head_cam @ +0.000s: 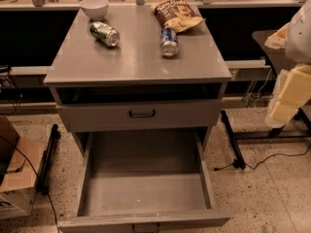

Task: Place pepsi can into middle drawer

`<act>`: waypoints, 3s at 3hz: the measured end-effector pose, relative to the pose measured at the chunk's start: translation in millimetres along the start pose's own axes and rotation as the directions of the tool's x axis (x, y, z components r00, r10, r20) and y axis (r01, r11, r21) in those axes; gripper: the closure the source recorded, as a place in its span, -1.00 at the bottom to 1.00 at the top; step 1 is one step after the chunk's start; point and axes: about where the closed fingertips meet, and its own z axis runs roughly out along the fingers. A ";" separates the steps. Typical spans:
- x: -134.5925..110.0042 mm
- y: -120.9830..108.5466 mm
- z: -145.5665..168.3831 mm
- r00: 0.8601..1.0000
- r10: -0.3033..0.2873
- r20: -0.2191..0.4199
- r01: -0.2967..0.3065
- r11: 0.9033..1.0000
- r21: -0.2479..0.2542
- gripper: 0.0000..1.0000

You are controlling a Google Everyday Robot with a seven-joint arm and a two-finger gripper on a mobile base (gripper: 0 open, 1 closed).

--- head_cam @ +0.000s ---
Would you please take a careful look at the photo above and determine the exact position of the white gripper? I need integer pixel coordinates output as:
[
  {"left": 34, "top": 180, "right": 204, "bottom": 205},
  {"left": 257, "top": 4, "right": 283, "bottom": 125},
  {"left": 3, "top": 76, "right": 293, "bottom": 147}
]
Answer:
[{"left": 264, "top": 23, "right": 311, "bottom": 128}]

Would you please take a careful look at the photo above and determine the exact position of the blue pepsi can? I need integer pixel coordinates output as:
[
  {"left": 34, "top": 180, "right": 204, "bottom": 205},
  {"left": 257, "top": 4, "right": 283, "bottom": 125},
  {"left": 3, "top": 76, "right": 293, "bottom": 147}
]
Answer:
[{"left": 160, "top": 27, "right": 179, "bottom": 57}]

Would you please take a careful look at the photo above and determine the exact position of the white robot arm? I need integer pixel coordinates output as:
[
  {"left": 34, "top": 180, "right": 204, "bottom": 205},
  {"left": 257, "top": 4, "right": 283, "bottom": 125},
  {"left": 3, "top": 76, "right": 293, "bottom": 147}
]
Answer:
[{"left": 264, "top": 0, "right": 311, "bottom": 128}]

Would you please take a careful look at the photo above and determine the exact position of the closed grey drawer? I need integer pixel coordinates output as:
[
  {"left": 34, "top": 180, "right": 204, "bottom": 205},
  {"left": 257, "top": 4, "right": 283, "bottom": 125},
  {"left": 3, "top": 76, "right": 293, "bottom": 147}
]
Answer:
[{"left": 57, "top": 99, "right": 222, "bottom": 132}]

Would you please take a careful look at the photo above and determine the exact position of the grey drawer cabinet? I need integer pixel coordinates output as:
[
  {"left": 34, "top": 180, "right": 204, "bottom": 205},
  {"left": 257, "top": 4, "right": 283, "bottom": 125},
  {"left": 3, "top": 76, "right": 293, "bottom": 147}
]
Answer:
[{"left": 44, "top": 5, "right": 231, "bottom": 150}]

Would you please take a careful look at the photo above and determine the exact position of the open grey drawer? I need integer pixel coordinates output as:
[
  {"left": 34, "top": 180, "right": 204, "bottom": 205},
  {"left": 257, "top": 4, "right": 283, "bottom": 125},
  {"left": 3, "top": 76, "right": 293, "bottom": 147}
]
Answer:
[{"left": 58, "top": 129, "right": 230, "bottom": 233}]

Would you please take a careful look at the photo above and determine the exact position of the green soda can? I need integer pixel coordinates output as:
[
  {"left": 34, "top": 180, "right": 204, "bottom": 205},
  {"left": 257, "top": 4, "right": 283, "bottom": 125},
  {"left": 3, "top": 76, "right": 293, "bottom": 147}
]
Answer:
[{"left": 89, "top": 21, "right": 120, "bottom": 48}]

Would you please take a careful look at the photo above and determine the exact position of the brown chip bag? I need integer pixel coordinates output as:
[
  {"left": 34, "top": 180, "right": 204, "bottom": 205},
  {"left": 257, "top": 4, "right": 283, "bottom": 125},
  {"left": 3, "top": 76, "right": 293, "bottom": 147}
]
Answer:
[{"left": 151, "top": 0, "right": 204, "bottom": 33}]

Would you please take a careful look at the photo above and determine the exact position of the white bowl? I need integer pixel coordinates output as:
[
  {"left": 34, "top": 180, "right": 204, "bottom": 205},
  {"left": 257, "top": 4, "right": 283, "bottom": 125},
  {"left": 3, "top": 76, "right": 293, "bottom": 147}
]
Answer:
[{"left": 80, "top": 0, "right": 109, "bottom": 20}]

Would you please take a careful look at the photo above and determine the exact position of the black bar left floor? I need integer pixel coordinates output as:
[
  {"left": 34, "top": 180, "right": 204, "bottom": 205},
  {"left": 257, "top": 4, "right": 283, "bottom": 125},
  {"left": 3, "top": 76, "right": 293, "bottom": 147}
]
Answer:
[{"left": 36, "top": 124, "right": 60, "bottom": 194}]

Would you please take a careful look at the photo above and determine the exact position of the cardboard box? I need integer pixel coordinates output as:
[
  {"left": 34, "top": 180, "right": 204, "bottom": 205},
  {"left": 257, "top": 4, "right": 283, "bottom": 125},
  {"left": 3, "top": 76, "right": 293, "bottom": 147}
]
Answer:
[{"left": 0, "top": 116, "right": 45, "bottom": 219}]

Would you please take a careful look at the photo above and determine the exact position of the black floor cable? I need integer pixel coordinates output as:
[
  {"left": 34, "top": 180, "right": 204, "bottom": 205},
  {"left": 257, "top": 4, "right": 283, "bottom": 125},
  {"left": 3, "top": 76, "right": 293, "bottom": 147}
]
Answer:
[{"left": 213, "top": 143, "right": 311, "bottom": 172}]

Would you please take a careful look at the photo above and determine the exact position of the black drawer handle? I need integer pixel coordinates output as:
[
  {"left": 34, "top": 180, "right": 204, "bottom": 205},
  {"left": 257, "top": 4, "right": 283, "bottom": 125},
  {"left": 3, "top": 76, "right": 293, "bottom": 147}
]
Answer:
[{"left": 128, "top": 110, "right": 156, "bottom": 118}]

